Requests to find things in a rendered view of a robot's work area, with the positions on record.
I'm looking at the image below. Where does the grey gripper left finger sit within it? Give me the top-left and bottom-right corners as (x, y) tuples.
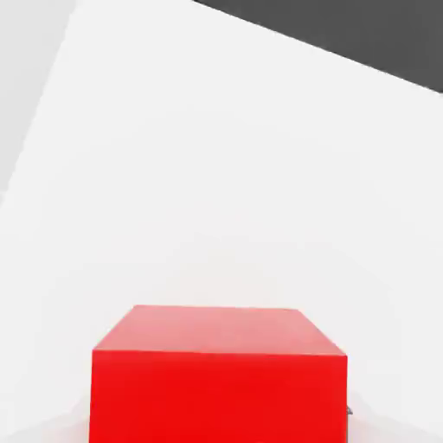
(13, 402), (91, 443)

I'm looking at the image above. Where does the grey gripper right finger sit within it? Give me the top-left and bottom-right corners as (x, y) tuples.
(346, 401), (423, 443)

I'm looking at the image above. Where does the small red cube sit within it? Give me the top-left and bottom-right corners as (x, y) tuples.
(88, 304), (349, 443)

